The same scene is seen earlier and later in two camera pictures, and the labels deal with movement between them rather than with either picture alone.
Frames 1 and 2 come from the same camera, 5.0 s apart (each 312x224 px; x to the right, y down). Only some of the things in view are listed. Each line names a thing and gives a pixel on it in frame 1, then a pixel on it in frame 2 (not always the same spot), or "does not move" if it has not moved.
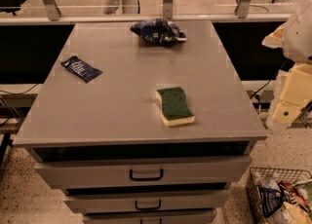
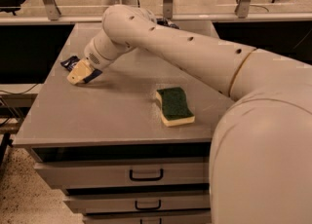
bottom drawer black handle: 160,220 does not move
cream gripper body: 300,36 to 93,56
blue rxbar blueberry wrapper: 80,68 does not move
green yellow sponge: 174,106 does not move
